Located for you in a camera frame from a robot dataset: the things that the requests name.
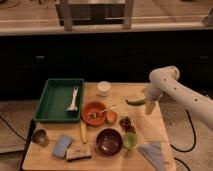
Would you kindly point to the small green cup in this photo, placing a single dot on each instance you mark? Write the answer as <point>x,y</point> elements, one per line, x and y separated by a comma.
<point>129,140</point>

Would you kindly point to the metal spoon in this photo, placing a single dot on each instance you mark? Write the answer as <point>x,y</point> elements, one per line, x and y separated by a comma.
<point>95,114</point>

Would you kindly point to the green plastic tray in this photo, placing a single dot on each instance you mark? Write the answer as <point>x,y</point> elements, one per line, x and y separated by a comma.
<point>56,97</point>

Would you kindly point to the yellow banana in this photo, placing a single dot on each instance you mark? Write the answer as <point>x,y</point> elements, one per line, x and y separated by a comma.
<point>83,131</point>

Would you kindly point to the orange bowl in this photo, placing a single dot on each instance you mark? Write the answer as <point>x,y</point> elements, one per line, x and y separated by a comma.
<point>93,107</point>

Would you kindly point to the grey folded cloth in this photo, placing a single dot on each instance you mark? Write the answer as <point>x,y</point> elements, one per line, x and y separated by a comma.
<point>152,152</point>

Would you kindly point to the white spatula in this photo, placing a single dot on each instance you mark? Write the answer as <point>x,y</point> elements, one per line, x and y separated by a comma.
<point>72,107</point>

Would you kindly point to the white cup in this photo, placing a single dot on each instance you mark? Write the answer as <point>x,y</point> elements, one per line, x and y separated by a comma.
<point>104,88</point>

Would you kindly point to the brown dried food pile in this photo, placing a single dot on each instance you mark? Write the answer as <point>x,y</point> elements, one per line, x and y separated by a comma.
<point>126,125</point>

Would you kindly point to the wooden chair frame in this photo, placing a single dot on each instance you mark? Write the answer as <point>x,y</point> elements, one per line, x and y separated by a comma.
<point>94,12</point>

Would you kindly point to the orange fruit piece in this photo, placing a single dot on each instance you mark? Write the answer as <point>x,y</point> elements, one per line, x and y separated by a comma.
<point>111,117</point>

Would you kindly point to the brown wooden block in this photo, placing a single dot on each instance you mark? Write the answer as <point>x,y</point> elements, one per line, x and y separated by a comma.
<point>77,153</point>

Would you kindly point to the blue sponge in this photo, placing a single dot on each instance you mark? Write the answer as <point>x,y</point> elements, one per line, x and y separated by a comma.
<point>61,146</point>

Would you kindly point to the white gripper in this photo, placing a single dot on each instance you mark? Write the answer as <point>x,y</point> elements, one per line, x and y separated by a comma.
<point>152,94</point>

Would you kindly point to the purple bowl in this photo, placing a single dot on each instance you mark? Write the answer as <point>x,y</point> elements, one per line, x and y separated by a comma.
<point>109,142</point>

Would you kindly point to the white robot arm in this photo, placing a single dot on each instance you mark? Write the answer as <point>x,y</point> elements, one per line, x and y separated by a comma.
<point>165,80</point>

